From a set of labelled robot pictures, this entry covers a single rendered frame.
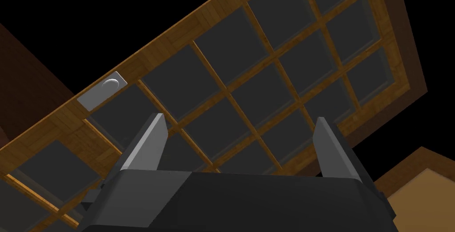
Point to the wooden glass-paned door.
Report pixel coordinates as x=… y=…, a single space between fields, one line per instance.
x=249 y=79

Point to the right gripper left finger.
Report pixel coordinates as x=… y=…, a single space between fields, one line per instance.
x=147 y=146

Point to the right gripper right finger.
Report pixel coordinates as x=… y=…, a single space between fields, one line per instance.
x=334 y=150

